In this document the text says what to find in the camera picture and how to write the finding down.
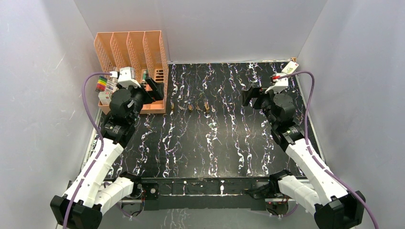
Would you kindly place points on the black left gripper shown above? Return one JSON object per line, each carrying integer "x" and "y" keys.
{"x": 151, "y": 89}

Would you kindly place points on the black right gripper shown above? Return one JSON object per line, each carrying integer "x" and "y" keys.
{"x": 256, "y": 92}

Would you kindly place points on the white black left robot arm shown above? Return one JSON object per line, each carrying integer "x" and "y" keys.
{"x": 84, "y": 203}

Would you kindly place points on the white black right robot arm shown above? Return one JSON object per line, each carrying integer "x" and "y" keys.
{"x": 332, "y": 205}

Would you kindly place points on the pink plastic file organizer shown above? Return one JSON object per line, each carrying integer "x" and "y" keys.
{"x": 141, "y": 50}

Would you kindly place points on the white green small box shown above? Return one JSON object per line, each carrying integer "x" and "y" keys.
{"x": 289, "y": 68}

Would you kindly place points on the small white red box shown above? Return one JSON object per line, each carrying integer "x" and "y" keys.
{"x": 104, "y": 97}

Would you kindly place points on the colourful marker pen set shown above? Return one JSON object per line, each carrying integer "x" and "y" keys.
{"x": 104, "y": 84}

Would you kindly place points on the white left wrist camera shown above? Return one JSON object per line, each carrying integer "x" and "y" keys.
{"x": 125, "y": 77}

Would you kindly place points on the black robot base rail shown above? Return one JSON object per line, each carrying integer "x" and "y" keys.
{"x": 251, "y": 193}

